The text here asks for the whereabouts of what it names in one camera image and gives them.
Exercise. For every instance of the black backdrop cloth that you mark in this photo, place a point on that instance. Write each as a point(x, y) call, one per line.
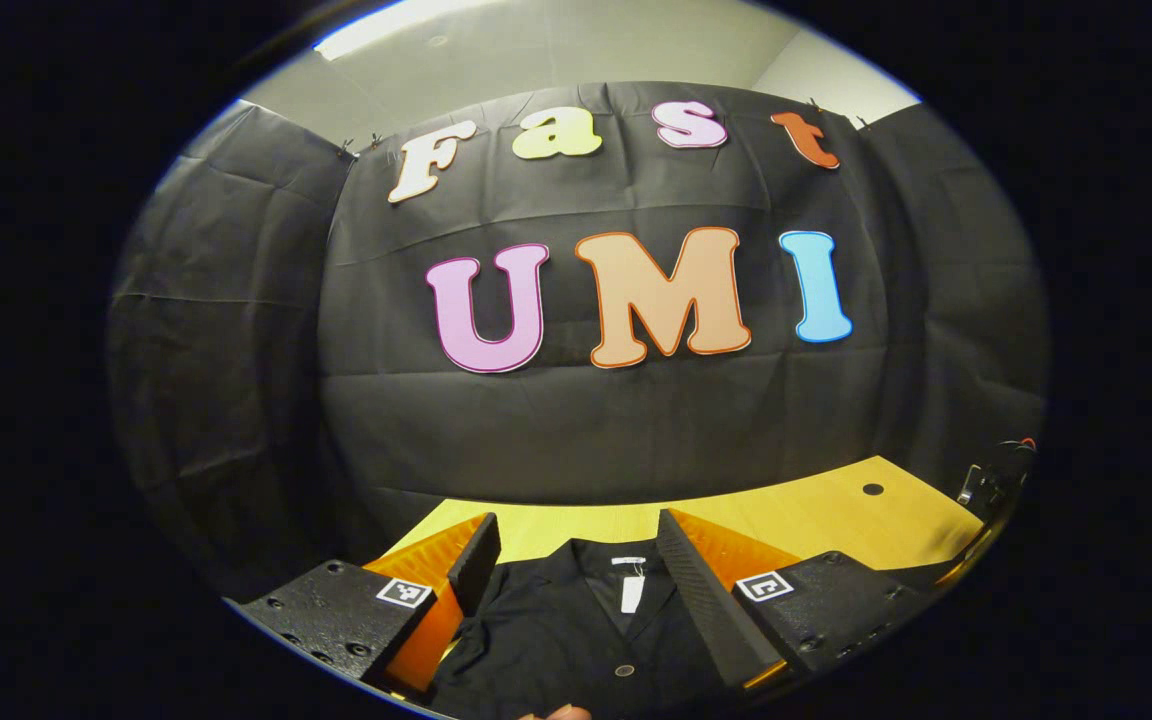
point(586, 430)

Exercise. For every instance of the black jacket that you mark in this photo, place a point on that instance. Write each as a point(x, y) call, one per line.
point(556, 650)

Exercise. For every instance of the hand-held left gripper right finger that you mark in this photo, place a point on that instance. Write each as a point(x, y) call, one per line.
point(706, 600)

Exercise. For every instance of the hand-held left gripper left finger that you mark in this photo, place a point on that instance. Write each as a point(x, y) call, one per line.
point(474, 565)

